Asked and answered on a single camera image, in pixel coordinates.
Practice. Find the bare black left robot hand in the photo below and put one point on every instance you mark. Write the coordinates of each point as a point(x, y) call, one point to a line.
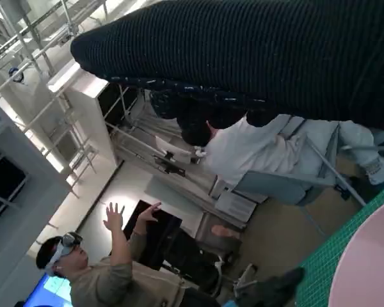
point(275, 284)

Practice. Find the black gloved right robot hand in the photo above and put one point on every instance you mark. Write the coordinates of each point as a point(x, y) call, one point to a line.
point(243, 51)

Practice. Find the pink bowl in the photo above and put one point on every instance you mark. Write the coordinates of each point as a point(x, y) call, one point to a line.
point(364, 262)

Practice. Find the green cutting mat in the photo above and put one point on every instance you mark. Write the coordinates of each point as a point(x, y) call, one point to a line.
point(320, 262)

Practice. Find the grey chair with metal legs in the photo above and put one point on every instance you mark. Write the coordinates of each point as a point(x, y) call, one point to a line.
point(275, 188)

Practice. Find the person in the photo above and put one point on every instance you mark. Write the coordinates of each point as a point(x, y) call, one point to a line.
point(249, 150)
point(115, 281)

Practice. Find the black flat monitor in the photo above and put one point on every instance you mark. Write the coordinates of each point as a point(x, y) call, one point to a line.
point(156, 236)

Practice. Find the VR headset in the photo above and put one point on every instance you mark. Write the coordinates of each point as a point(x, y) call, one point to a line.
point(71, 240)

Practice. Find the blue display screen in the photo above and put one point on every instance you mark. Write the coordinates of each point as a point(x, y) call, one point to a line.
point(51, 291)

